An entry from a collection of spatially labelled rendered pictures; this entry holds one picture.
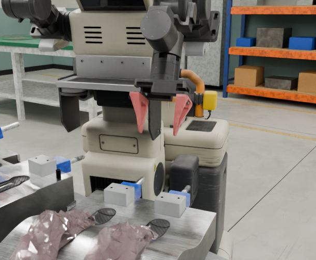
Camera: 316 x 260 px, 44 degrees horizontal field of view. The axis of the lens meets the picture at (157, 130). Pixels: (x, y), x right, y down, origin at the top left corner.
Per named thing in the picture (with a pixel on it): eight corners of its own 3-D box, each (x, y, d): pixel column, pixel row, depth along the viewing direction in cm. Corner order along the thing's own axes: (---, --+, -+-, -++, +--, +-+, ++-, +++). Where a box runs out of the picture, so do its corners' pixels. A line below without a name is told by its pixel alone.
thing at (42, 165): (78, 164, 93) (76, 143, 92) (92, 169, 90) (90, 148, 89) (30, 182, 84) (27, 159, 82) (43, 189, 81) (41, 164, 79)
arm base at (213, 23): (220, 14, 102) (177, 14, 106) (218, -7, 95) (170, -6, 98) (216, 42, 100) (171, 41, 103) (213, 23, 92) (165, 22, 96)
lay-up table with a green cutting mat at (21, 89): (24, 94, 603) (17, 26, 573) (154, 114, 481) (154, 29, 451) (-46, 108, 512) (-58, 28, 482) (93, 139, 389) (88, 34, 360)
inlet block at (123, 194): (133, 188, 89) (132, 166, 87) (153, 191, 87) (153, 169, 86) (104, 214, 77) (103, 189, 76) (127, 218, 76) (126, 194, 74)
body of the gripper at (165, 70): (184, 90, 72) (188, 52, 73) (132, 87, 75) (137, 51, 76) (190, 99, 78) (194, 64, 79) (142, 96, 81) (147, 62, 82)
